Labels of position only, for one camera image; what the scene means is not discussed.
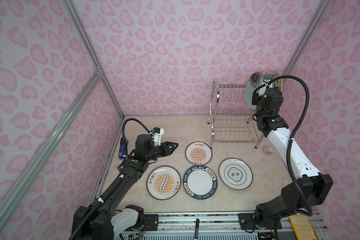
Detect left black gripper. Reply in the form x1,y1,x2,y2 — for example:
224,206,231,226
145,141,178,162

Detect cat and stars plate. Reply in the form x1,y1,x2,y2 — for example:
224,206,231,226
263,71,283,91

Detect teal flower plate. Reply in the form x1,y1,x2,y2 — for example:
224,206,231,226
246,72,266,110

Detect large orange sunburst plate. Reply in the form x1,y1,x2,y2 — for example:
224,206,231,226
147,166,182,201

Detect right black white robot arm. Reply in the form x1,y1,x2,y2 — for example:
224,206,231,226
252,88,334,228

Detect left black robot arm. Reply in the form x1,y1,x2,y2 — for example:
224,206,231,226
70,134,179,240

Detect chrome two-tier dish rack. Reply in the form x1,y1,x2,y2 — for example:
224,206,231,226
208,79,264,149

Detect small orange sunburst plate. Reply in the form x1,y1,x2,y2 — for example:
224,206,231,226
185,142,213,166

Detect dark green rimmed plate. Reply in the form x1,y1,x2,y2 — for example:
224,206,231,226
183,166,218,200

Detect small pink white box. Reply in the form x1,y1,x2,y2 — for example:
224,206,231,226
263,146,273,156

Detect black marker pen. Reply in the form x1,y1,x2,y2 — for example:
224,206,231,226
194,219,200,240

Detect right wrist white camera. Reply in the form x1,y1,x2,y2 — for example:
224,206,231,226
258,75,274,96

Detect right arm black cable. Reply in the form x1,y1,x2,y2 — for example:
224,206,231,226
251,74,314,217

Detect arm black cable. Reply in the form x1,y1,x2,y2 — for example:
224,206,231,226
251,74,314,217
68,117,152,240

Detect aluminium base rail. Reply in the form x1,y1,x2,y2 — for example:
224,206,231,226
68,209,331,240

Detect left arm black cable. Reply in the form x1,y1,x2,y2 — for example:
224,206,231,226
68,117,152,240

